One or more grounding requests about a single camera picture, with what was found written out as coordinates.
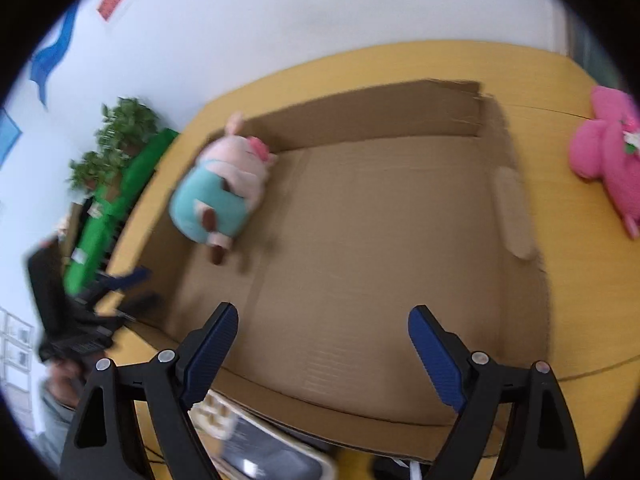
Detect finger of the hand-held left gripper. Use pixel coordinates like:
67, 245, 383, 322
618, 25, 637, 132
117, 291, 162, 322
95, 267, 153, 301

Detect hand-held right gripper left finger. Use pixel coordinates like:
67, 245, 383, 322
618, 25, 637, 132
59, 301, 240, 480

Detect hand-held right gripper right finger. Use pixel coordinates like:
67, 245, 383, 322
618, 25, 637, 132
407, 305, 586, 480

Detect white phone case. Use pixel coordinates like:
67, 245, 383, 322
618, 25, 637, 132
190, 389, 335, 480

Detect cardboard box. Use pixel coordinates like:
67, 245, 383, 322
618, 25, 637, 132
107, 79, 553, 463

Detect wooden desktop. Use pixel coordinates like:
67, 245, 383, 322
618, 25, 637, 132
107, 40, 640, 480

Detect person's left hand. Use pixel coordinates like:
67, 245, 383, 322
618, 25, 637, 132
47, 357, 96, 406

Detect teal and pink plush pig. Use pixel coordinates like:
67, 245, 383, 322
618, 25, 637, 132
169, 112, 279, 266

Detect green potted plant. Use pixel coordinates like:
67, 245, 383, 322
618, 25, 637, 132
95, 97, 161, 157
67, 150, 126, 193

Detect pink plush toy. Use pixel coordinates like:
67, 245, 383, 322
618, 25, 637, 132
567, 85, 640, 240

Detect white wall frames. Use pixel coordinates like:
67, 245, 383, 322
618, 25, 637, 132
0, 307, 36, 391

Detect blue wall decoration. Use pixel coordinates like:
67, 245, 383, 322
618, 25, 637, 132
0, 110, 23, 166
27, 2, 81, 108

